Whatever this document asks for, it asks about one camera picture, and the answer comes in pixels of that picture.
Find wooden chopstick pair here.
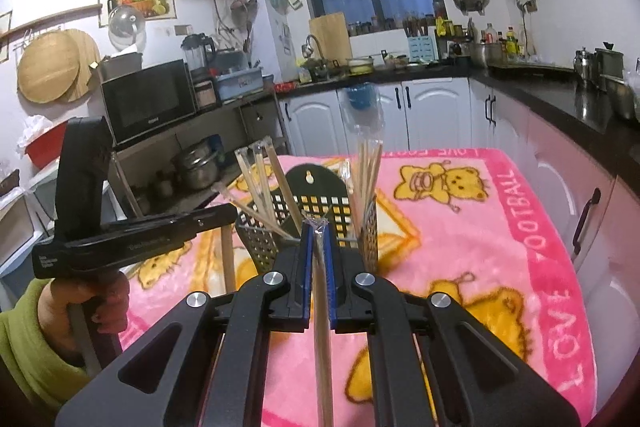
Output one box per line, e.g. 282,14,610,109
305,215,334,426

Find green sleeve forearm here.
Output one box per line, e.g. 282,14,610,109
1,280,90,411

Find white kitchen cabinets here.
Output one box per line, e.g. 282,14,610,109
276,77,640,408

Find left hand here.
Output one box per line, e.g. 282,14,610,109
37,272,130,364

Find red basin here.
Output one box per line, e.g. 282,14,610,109
25,121,67,169

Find pink cartoon bear blanket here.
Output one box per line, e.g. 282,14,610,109
119,148,597,426

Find steel pot on shelf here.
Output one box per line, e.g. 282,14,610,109
172,140,220,191

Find chopstick pair on blanket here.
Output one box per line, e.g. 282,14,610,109
220,225,235,294

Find dark green utensil basket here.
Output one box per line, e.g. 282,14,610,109
235,162,378,273

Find black microwave oven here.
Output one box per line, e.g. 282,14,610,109
101,60,196,146

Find round bamboo board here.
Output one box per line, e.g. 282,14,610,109
17,29,101,105

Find blue grey dish box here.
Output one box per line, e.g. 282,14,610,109
215,67,264,102

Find glass pot lid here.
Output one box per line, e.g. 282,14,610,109
107,4,145,51

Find blender with black base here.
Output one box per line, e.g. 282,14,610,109
180,34,216,81

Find blue hanging bucket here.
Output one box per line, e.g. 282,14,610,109
346,82,378,112

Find wooden cutting board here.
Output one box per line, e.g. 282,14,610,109
309,12,352,66

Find steel kettle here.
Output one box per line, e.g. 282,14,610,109
574,48,597,84

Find fruit picture on wall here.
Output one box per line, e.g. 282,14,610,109
98,0,177,27

